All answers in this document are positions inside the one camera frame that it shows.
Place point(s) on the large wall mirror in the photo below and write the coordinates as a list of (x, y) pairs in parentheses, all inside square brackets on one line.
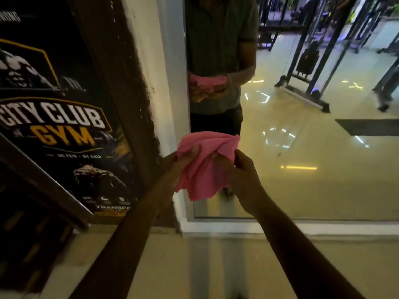
[(327, 183)]

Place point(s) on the person's left hand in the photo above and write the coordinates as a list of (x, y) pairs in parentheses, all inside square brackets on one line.
[(168, 183)]

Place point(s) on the pink cloth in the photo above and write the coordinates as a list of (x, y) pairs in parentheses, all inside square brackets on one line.
[(202, 174)]

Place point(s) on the grey metal bar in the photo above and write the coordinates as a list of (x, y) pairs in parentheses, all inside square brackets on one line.
[(46, 186)]

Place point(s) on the person's left forearm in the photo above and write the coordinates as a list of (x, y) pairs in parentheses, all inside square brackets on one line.
[(118, 255)]

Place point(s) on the person's right hand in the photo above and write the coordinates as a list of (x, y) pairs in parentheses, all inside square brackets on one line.
[(246, 183)]

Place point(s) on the person's right forearm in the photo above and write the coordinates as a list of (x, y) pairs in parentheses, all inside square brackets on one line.
[(305, 252)]

